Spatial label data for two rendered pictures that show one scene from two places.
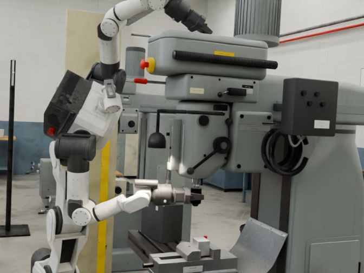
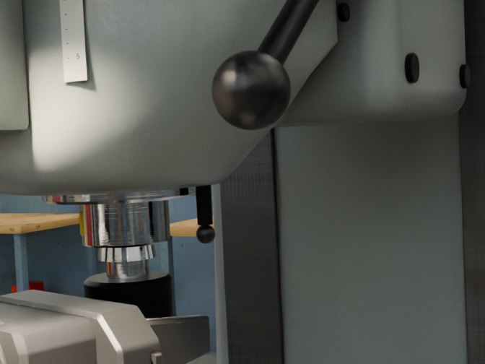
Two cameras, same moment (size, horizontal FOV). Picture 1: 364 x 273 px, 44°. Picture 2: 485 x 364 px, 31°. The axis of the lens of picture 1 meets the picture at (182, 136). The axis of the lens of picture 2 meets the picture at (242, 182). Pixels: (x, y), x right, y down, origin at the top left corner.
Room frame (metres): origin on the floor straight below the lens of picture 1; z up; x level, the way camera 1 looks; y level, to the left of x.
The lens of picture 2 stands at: (1.49, 0.17, 1.33)
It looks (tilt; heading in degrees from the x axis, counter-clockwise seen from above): 3 degrees down; 321
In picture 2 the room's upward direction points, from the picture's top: 3 degrees counter-clockwise
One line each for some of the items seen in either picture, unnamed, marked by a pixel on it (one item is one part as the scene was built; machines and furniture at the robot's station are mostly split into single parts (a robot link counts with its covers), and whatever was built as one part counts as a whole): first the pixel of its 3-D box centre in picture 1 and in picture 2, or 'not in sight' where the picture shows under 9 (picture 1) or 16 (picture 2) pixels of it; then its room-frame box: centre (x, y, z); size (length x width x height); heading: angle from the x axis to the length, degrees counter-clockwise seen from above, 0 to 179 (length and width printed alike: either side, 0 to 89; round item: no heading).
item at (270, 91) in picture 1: (299, 100); not in sight; (2.08, -0.53, 1.66); 0.80 x 0.23 x 0.20; 113
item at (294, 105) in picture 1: (310, 107); not in sight; (1.70, -0.48, 1.62); 0.20 x 0.09 x 0.21; 113
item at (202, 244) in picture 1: (200, 246); not in sight; (1.82, -0.10, 1.03); 0.06 x 0.05 x 0.06; 22
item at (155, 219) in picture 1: (161, 217); not in sight; (2.32, 0.08, 1.03); 0.22 x 0.12 x 0.20; 33
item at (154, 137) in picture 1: (157, 140); not in sight; (1.78, 0.10, 1.46); 0.07 x 0.07 x 0.06
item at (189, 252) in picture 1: (188, 251); not in sight; (1.80, -0.05, 1.02); 0.12 x 0.06 x 0.04; 22
